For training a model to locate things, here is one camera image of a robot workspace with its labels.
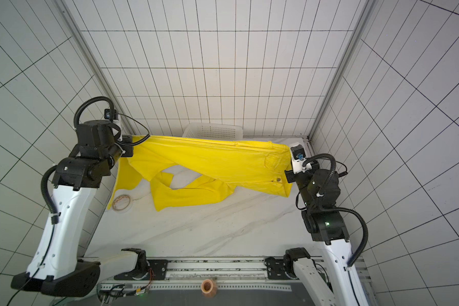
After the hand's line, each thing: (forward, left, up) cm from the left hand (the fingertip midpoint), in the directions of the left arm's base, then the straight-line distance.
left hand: (120, 144), depth 65 cm
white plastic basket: (+43, -26, -33) cm, 60 cm away
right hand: (-2, -61, +1) cm, 61 cm away
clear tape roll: (-4, +15, -39) cm, 42 cm away
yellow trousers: (-2, -49, -9) cm, 50 cm away
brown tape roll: (-39, -32, -26) cm, 57 cm away
